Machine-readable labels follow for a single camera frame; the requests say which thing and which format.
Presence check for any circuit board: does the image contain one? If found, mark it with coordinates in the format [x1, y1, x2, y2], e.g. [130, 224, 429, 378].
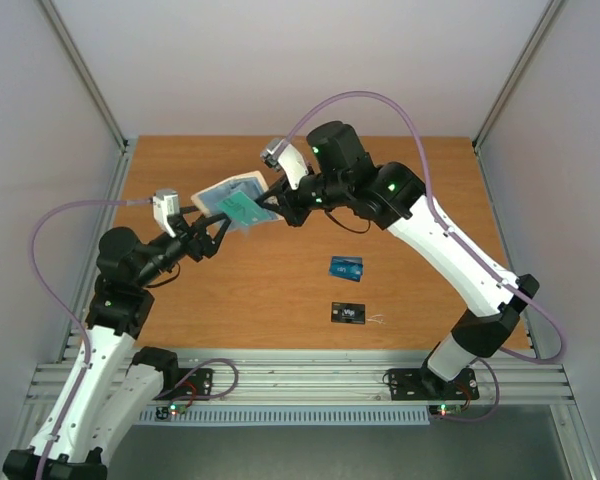
[154, 404, 188, 421]
[429, 403, 467, 418]

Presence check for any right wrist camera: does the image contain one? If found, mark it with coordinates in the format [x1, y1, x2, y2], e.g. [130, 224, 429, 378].
[260, 138, 309, 190]

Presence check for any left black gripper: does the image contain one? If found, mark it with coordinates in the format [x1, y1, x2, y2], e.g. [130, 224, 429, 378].
[135, 202, 234, 288]

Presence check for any black VIP credit card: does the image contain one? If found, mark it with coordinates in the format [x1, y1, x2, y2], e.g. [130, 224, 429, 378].
[331, 302, 366, 325]

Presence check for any grey slotted cable duct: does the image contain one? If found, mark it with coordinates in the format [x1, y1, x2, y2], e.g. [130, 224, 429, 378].
[136, 405, 430, 428]

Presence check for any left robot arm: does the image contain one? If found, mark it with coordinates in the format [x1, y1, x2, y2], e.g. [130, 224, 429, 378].
[3, 214, 231, 479]

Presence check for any teal credit card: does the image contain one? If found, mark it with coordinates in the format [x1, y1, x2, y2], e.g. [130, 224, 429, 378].
[216, 191, 268, 231]

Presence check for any light blue credit card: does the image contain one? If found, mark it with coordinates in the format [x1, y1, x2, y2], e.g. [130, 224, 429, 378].
[328, 256, 364, 282]

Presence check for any beige card holder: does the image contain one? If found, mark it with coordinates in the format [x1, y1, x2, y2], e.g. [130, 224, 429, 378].
[191, 171, 281, 232]

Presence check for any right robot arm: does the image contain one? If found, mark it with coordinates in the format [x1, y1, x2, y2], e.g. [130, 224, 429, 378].
[257, 121, 539, 398]

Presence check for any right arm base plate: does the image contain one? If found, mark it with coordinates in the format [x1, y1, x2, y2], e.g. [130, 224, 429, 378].
[382, 368, 480, 401]

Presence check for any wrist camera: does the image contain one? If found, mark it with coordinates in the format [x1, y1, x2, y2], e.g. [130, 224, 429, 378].
[260, 138, 309, 190]
[152, 188, 180, 238]

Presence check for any right circuit board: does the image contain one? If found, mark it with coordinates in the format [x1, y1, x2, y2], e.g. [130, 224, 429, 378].
[429, 403, 467, 418]

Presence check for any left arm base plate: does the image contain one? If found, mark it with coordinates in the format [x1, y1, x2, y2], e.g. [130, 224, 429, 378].
[157, 367, 214, 401]

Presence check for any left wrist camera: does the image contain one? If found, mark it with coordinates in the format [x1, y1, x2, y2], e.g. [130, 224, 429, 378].
[152, 188, 180, 238]

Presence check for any left circuit board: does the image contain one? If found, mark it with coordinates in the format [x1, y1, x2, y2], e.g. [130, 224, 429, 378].
[154, 404, 188, 421]

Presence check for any aluminium rail frame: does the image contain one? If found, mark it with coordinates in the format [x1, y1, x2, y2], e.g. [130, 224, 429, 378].
[25, 347, 576, 406]

